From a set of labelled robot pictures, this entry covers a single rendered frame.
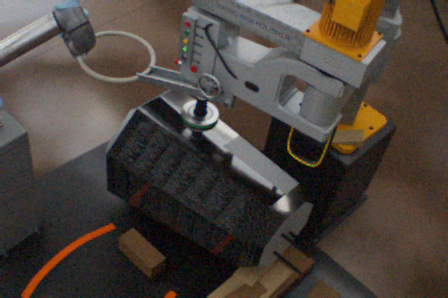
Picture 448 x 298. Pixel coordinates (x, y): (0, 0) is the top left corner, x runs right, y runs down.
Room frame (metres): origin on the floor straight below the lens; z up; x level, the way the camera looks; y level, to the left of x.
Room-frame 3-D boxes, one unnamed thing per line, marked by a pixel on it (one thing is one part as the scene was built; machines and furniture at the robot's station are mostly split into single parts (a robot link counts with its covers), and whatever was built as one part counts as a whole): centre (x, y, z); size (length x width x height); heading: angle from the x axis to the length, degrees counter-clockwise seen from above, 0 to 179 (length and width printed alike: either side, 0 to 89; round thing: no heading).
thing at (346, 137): (2.43, -0.71, 0.80); 0.20 x 0.10 x 0.05; 98
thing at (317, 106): (2.07, -0.42, 1.32); 0.19 x 0.19 x 0.20
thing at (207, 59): (2.32, 0.10, 1.30); 0.36 x 0.22 x 0.45; 64
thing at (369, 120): (2.67, -0.68, 0.76); 0.49 x 0.49 x 0.05; 52
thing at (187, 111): (2.36, 0.17, 0.82); 0.21 x 0.21 x 0.01
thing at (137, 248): (1.84, 0.37, 0.07); 0.30 x 0.12 x 0.12; 55
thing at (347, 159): (2.67, -0.68, 0.37); 0.66 x 0.66 x 0.74; 52
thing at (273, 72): (2.18, -0.18, 1.28); 0.74 x 0.23 x 0.49; 64
